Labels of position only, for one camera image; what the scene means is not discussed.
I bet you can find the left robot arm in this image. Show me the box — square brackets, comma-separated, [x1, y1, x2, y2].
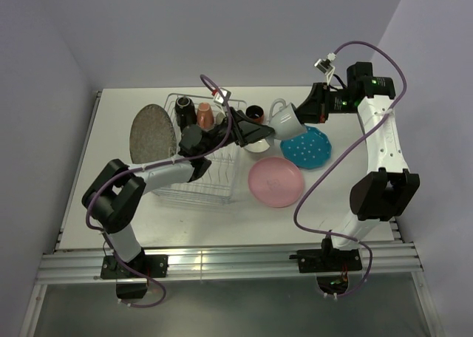
[82, 107, 275, 277]

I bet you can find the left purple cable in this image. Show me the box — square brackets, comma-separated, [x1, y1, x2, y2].
[85, 74, 234, 309]

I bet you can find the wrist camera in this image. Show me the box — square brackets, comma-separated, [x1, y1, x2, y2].
[314, 52, 337, 86]
[211, 88, 231, 108]

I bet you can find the blue polka dot plate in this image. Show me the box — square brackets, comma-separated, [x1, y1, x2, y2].
[279, 126, 332, 170]

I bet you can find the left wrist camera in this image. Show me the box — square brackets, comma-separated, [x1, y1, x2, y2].
[211, 88, 231, 108]

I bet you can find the pink plate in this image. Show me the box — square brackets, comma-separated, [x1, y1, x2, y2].
[248, 157, 304, 208]

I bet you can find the black and orange cup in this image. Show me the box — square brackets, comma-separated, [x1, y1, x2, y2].
[245, 105, 265, 124]

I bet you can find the speckled grey plate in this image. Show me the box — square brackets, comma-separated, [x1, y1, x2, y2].
[129, 104, 177, 164]

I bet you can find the white bowl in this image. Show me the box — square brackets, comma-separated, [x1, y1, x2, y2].
[244, 139, 271, 154]

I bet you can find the black mug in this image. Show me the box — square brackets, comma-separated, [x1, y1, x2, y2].
[174, 97, 197, 130]

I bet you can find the light blue footed cup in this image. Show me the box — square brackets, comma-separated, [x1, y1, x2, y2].
[267, 98, 307, 145]

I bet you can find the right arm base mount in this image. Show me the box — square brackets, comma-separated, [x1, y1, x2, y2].
[289, 248, 362, 297]

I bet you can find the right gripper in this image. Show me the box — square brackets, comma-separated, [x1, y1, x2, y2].
[287, 82, 359, 123]

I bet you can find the pink mug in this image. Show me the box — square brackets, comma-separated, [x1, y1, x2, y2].
[197, 102, 214, 130]

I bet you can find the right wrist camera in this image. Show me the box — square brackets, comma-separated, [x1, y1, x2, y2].
[314, 52, 337, 86]

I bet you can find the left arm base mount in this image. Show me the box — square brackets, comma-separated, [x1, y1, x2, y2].
[100, 252, 169, 302]

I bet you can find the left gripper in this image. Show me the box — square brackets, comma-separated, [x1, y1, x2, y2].
[200, 107, 276, 157]

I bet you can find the aluminium mounting rail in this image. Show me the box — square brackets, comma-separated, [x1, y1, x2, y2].
[35, 240, 423, 285]

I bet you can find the small olive green cup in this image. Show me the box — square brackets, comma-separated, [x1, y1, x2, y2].
[214, 112, 226, 125]

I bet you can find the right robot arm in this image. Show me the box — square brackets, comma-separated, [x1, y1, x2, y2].
[296, 62, 420, 270]

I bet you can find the white wire dish rack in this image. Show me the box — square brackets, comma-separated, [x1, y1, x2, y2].
[153, 92, 246, 204]

